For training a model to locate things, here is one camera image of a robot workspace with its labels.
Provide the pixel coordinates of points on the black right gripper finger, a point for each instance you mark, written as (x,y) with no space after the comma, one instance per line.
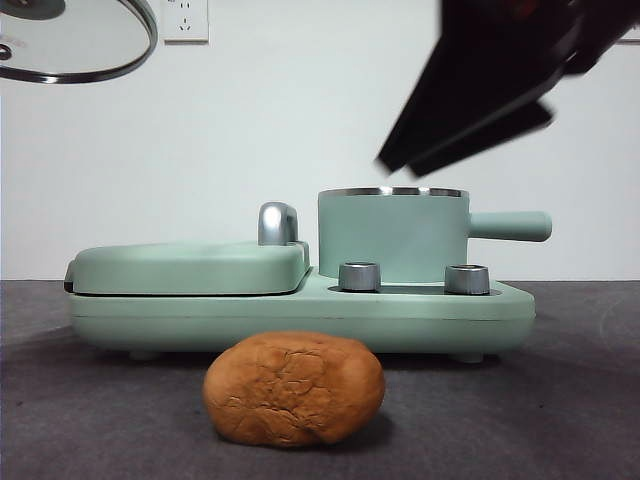
(475,75)
(490,140)

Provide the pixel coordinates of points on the brown potato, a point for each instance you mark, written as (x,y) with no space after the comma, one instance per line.
(295,390)

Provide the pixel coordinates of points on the glass lid with green knob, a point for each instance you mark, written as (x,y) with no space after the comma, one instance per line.
(75,45)

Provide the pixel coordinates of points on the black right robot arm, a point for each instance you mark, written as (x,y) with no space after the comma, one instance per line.
(610,30)

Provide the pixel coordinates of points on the silver dial knob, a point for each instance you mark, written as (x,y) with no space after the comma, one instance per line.
(466,280)
(358,276)

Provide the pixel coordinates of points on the mint green breakfast machine base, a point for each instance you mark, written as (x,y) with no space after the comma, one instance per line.
(300,320)

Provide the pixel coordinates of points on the mint green griddle cover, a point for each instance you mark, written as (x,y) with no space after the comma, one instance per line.
(190,267)

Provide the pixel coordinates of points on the white wall socket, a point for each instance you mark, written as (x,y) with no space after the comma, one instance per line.
(187,22)

